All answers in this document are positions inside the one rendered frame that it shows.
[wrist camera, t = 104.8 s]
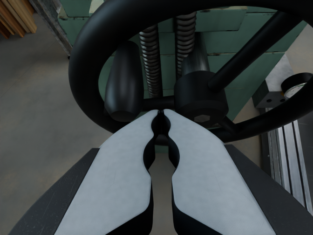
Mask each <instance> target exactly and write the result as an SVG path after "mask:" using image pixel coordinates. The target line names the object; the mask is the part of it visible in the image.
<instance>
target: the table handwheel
mask: <svg viewBox="0 0 313 235"><path fill-rule="evenodd" d="M232 6H249V7H263V8H269V9H274V10H277V12H276V13H275V14H274V15H273V16H272V17H271V18H270V19H269V20H268V21H267V22H266V23H265V24H264V25H263V26H262V27H261V29H260V30H259V31H258V32H257V33H256V34H255V35H254V36H253V37H252V38H251V39H250V40H249V41H248V42H247V43H246V44H245V45H244V46H243V47H242V48H241V50H240V51H238V52H237V53H236V54H235V55H234V56H233V57H232V58H231V59H230V60H229V61H228V62H227V63H226V64H225V65H224V66H223V67H222V68H221V69H220V70H219V71H218V72H217V73H214V72H210V67H209V62H208V56H207V51H206V46H205V41H204V34H203V32H195V40H194V43H195V44H194V49H193V51H192V52H191V53H189V54H188V56H187V57H186V58H184V59H183V61H182V62H181V70H182V77H181V78H179V79H178V80H177V81H176V83H175V85H174V95H172V96H164V97H155V98H147V99H143V110H142V111H141V112H145V111H151V110H160V111H161V110H164V109H170V110H175V112H176V113H178V114H180V115H182V116H184V117H185V118H187V119H189V120H191V121H193V122H195V123H197V124H199V125H200V126H202V127H206V126H210V125H214V124H216V123H218V124H219V125H221V126H222V127H220V128H215V129H209V130H208V131H210V132H211V133H213V134H214V135H215V136H216V137H218V138H219V139H220V140H221V141H222V142H223V143H228V142H233V141H238V140H242V139H246V138H251V137H254V136H257V135H260V134H264V133H267V132H269V131H273V130H275V129H278V128H280V127H282V126H285V125H287V124H289V123H291V122H293V121H295V120H297V119H299V118H301V117H303V116H305V115H307V114H308V113H310V112H312V111H313V76H312V77H311V78H310V79H309V81H308V82H307V83H306V84H305V85H304V86H303V87H302V88H301V89H300V90H299V91H298V92H297V93H295V94H294V95H293V96H292V97H290V98H289V99H287V100H286V101H284V102H283V103H282V104H280V105H278V106H277V107H275V108H273V109H271V110H269V111H267V112H265V113H263V114H261V115H259V116H256V117H254V118H251V119H248V120H246V121H243V122H240V123H236V124H234V123H233V122H232V121H231V120H230V119H229V118H228V117H227V116H226V115H227V113H228V111H229V108H228V103H227V99H226V94H225V87H226V86H227V85H229V84H230V83H231V82H232V81H233V80H234V79H235V78H236V77H237V76H238V75H240V74H241V73H242V72H243V71H244V70H245V69H246V68H247V67H248V66H249V65H250V64H252V63H253V62H254V61H255V60H256V59H258V58H259V57H260V56H261V55H262V54H263V53H265V52H266V51H267V50H268V49H269V48H270V47H272V46H273V45H274V44H275V43H276V42H278V41H279V40H280V39H281V38H282V37H284V36H285V35H286V34H287V33H288V32H290V31H291V30H292V29H293V28H294V27H296V26H297V25H298V24H299V23H300V22H302V21H303V20H304V21H305V22H307V23H308V24H309V25H310V26H311V27H312V28H313V0H105V1H104V2H103V3H102V4H101V5H100V6H99V7H98V8H97V9H96V10H95V12H94V13H93V14H92V15H91V16H90V17H89V19H88V20H87V21H86V23H85V24H84V25H83V27H82V29H81V30H80V32H79V34H78V36H77V38H76V40H75V42H74V44H73V47H72V50H71V54H70V59H69V65H68V78H69V84H70V88H71V91H72V94H73V97H74V99H75V101H76V102H77V104H78V105H79V107H80V108H81V110H82V111H83V112H84V113H85V114H86V115H87V116H88V117H89V118H90V119H91V120H92V121H93V122H95V123H96V124H97V125H99V126H100V127H102V128H103V129H105V130H107V131H109V132H111V133H113V134H114V133H116V132H117V131H118V130H120V129H121V128H123V127H124V126H126V125H128V124H129V123H131V122H130V121H129V122H119V121H116V120H114V119H113V118H112V117H111V116H110V115H109V113H108V112H107V110H106V109H105V107H104V101H103V99H102V97H101V95H100V92H99V86H98V80H99V76H100V73H101V70H102V68H103V66H104V64H105V62H106V61H107V60H108V58H109V57H110V56H111V55H112V54H113V53H114V52H115V51H116V50H117V46H118V44H119V43H121V42H122V41H127V40H129V39H130V38H132V37H133V36H135V35H136V34H138V33H140V32H141V31H143V30H145V29H147V28H149V27H151V26H153V25H155V24H158V23H160V22H162V21H165V20H168V19H170V18H173V17H176V16H180V15H183V14H187V13H191V12H195V11H199V10H205V9H210V8H217V7H232Z"/></svg>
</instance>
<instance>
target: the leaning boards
mask: <svg viewBox="0 0 313 235"><path fill-rule="evenodd" d="M33 13H34V9H33V8H32V6H31V3H30V1H29V0H0V33H1V34H2V35H3V36H4V37H5V38H6V39H9V36H10V34H12V35H14V34H15V33H16V34H17V35H20V36H21V37H24V35H25V32H27V33H30V32H32V33H35V32H36V30H37V26H36V25H35V23H34V22H35V19H34V18H33V17H32V16H33Z"/></svg>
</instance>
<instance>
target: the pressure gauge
mask: <svg viewBox="0 0 313 235"><path fill-rule="evenodd" d="M312 76H313V74H312V73H307V72H303V73H298V74H295V75H292V76H290V77H288V78H287V79H286V80H284V81H283V83H282V84H281V88H282V92H281V95H282V96H284V97H285V98H286V99H289V98H290V97H292V96H293V95H294V94H295V93H297V92H298V91H299V90H300V89H301V88H302V87H303V86H304V85H305V84H306V83H307V82H308V81H309V79H310V78H311V77H312Z"/></svg>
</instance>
